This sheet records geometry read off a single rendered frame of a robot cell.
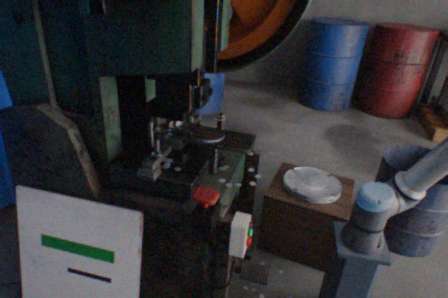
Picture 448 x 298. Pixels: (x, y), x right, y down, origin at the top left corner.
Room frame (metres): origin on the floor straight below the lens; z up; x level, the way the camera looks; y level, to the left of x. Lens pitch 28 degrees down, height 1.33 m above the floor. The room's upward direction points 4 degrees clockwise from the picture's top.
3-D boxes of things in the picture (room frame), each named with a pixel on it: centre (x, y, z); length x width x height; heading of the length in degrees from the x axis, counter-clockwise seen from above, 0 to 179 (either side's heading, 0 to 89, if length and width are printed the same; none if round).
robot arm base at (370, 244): (1.01, -0.54, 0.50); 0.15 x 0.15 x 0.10
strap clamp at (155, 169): (1.02, 0.22, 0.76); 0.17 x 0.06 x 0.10; 166
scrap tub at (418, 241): (1.62, -1.06, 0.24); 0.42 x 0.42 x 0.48
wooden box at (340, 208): (1.51, -0.47, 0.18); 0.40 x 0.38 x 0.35; 69
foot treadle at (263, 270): (1.15, 0.05, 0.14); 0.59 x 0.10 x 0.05; 76
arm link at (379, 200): (1.02, -0.55, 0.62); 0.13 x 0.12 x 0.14; 123
